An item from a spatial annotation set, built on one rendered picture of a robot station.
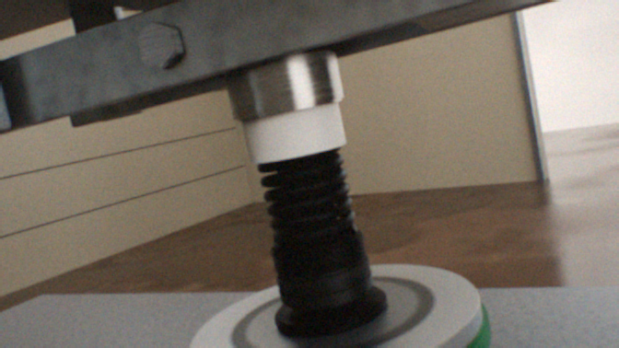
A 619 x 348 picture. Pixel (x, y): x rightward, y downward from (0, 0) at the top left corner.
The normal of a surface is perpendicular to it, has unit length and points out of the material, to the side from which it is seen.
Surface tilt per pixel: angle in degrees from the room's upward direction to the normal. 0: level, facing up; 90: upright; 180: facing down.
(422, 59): 90
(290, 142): 90
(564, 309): 0
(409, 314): 0
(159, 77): 90
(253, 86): 90
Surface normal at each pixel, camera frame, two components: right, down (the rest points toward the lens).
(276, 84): -0.03, 0.11
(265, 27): -0.31, 0.16
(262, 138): -0.57, 0.20
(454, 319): -0.20, -0.97
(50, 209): 0.78, -0.09
